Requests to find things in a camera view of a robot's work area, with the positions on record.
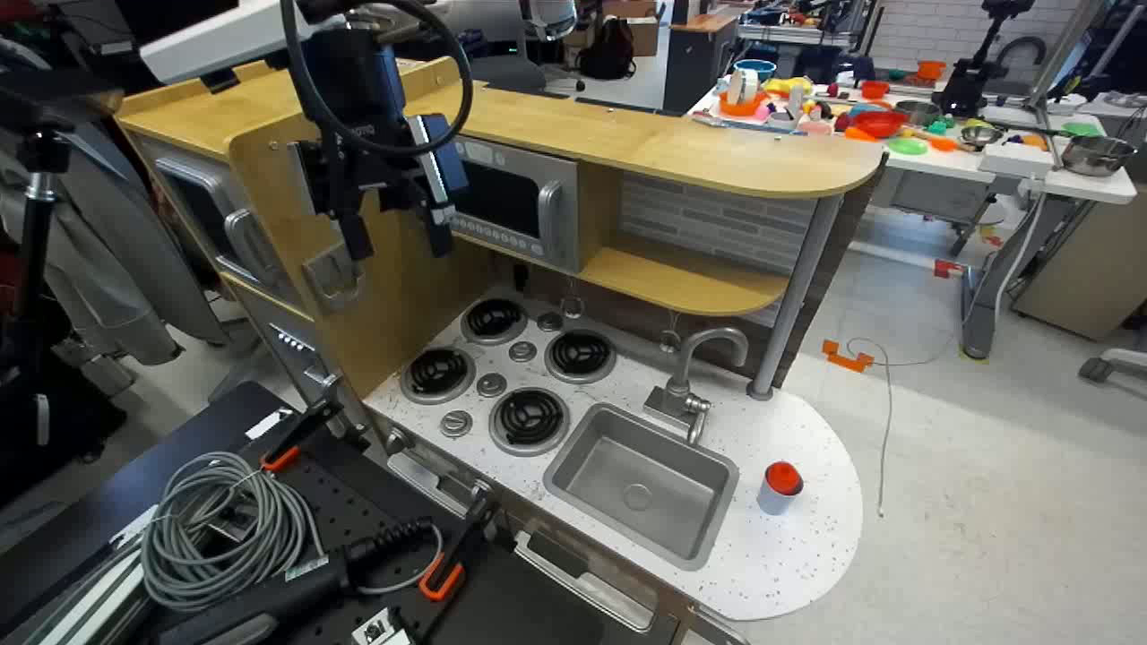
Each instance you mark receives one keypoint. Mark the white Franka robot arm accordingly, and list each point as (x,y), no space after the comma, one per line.
(228,41)

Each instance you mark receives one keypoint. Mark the wooden toy kitchen unit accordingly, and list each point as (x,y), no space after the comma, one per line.
(667,144)

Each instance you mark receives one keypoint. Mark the silver toy faucet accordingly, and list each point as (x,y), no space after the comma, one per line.
(688,371)

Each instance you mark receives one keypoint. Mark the grey stove knob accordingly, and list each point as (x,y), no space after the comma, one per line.
(493,384)
(456,426)
(551,321)
(520,353)

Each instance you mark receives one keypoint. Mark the grey toy microwave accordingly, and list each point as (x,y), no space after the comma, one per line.
(495,199)

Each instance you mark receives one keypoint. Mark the white cluttered work table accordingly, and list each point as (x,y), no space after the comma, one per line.
(1027,172)

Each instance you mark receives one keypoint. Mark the silver kitchen support pole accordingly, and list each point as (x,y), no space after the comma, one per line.
(793,299)

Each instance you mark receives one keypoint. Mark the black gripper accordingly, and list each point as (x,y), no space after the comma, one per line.
(361,164)

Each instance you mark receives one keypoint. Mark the orange bracket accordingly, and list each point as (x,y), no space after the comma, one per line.
(847,355)

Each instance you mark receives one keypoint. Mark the grey toy sink basin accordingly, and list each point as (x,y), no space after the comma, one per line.
(641,487)

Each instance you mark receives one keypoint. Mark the black bag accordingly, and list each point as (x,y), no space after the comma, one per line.
(606,53)

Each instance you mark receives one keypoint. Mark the black toy stove burner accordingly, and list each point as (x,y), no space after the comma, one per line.
(439,373)
(493,321)
(581,355)
(529,421)

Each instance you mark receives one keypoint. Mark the beige cabinet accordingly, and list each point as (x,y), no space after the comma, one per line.
(1087,274)

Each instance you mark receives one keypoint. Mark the green plastic plate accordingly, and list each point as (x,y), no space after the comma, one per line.
(908,144)

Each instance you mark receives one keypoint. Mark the red plastic bowl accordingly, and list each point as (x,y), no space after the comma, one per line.
(876,122)

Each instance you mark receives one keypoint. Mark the black camera tripod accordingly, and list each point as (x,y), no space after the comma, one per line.
(37,237)

